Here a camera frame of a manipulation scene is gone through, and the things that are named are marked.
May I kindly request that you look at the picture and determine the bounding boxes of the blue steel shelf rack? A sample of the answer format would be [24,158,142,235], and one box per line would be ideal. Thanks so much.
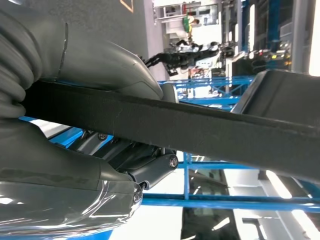
[0,75,320,240]

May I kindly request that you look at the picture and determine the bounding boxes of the silver black humanoid robot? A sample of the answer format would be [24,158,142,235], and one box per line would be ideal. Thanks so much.
[144,39,235,78]

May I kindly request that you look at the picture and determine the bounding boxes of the person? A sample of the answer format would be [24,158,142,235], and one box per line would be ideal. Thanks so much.
[182,13,201,41]

